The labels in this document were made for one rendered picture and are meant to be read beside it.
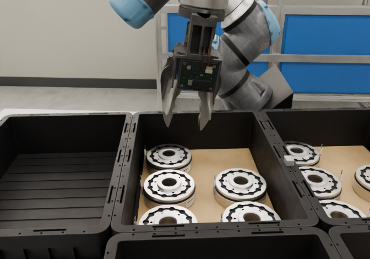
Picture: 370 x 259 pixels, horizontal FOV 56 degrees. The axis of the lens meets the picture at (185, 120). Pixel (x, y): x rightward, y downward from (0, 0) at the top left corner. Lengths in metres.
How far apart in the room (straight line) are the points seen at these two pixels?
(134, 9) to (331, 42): 2.17
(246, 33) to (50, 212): 0.65
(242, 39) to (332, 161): 0.39
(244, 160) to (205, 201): 0.18
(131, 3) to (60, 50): 3.14
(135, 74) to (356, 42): 2.01
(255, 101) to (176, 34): 1.57
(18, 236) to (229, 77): 0.68
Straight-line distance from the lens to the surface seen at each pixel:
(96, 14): 3.52
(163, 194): 0.68
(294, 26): 2.57
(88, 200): 0.74
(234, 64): 1.00
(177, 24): 2.51
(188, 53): 0.52
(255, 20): 0.99
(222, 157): 0.85
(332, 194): 0.73
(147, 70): 3.54
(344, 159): 0.92
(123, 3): 0.61
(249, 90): 1.02
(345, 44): 2.71
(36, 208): 0.75
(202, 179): 0.77
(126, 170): 0.63
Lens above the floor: 1.28
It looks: 26 degrees down
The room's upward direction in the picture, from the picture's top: straight up
